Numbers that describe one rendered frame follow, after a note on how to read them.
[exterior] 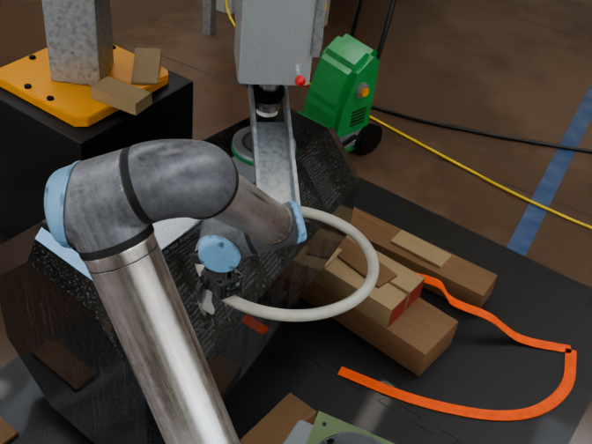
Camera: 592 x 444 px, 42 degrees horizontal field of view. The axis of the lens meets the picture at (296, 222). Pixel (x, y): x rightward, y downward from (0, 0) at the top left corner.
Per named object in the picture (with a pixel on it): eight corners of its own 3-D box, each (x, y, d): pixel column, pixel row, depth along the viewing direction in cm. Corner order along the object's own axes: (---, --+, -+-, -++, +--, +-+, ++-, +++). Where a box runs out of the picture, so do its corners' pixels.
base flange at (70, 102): (-11, 81, 296) (-13, 70, 293) (86, 39, 328) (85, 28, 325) (81, 131, 277) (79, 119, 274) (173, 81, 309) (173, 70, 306)
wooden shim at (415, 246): (389, 242, 341) (390, 240, 340) (401, 232, 348) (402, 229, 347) (440, 269, 331) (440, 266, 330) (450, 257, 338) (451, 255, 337)
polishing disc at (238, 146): (294, 129, 271) (295, 126, 270) (296, 166, 255) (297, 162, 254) (233, 125, 269) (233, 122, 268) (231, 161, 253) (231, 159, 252)
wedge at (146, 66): (136, 58, 312) (135, 47, 309) (160, 59, 313) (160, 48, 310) (130, 84, 297) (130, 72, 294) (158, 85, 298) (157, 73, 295)
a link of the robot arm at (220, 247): (240, 234, 161) (242, 200, 171) (188, 249, 163) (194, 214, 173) (256, 268, 166) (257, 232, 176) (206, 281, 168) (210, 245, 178)
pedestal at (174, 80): (-14, 230, 341) (-45, 81, 293) (98, 165, 385) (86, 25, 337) (94, 301, 315) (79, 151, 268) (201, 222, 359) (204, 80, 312)
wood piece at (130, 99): (91, 99, 286) (90, 86, 283) (108, 87, 293) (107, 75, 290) (135, 116, 281) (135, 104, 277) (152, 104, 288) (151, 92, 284)
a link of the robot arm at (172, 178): (200, 111, 106) (302, 197, 172) (116, 136, 108) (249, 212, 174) (218, 191, 104) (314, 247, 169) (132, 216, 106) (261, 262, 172)
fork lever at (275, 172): (234, 48, 264) (235, 36, 260) (291, 49, 267) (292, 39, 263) (244, 215, 226) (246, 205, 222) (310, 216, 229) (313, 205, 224)
